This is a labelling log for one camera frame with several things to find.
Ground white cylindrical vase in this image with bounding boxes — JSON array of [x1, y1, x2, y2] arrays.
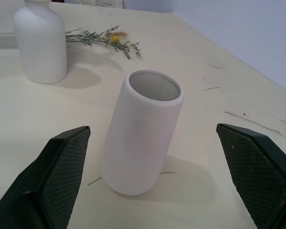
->
[[102, 69, 184, 196]]

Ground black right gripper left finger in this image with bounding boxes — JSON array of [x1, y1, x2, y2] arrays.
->
[[0, 126, 91, 229]]

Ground white crumpled cloth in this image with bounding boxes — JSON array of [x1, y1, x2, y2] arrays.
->
[[80, 0, 124, 9]]

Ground white bottle-shaped vase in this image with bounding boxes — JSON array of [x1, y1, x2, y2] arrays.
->
[[13, 0, 68, 84]]

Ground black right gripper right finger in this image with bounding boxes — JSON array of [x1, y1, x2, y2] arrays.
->
[[216, 123, 286, 229]]

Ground dried green flower sprig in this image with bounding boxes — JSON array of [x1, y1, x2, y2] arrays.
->
[[65, 25, 142, 60]]

